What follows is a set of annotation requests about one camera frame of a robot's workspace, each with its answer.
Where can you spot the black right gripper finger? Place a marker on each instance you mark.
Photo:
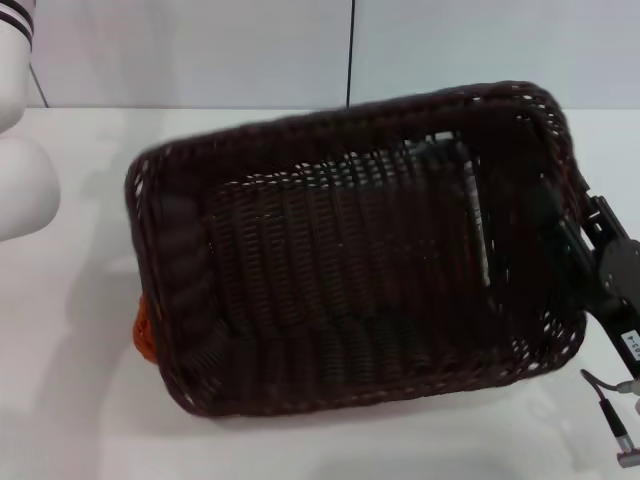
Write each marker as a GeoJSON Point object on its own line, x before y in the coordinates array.
{"type": "Point", "coordinates": [605, 220]}
{"type": "Point", "coordinates": [547, 205]}

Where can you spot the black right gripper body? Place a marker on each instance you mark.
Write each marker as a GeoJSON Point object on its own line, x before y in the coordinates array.
{"type": "Point", "coordinates": [620, 280]}

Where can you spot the dark brown woven basket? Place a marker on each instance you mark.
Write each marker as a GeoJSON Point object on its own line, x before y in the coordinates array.
{"type": "Point", "coordinates": [325, 280]}

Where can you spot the orange woven plastic basket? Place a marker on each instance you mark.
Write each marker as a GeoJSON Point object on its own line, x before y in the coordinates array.
{"type": "Point", "coordinates": [142, 330]}

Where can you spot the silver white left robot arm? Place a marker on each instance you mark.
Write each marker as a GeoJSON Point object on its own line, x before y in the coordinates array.
{"type": "Point", "coordinates": [20, 190]}

